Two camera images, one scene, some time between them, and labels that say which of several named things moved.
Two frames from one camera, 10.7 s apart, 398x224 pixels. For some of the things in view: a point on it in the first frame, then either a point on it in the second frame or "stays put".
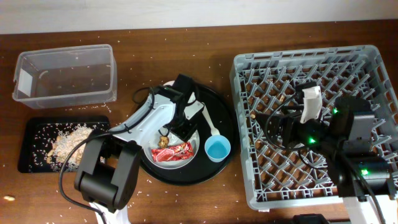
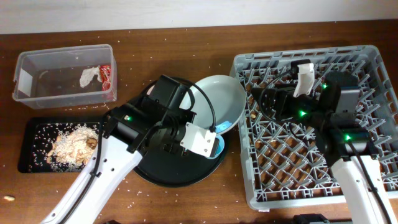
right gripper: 293,121 → 288,96
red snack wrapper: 178,152 → 105,71
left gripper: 187,130 → 173,147
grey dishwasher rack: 277,176 stays put
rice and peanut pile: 64,143 stays put
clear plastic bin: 65,76 stays put
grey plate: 150,142 → 228,99
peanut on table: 9,198 stays put
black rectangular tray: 45,142 stays put
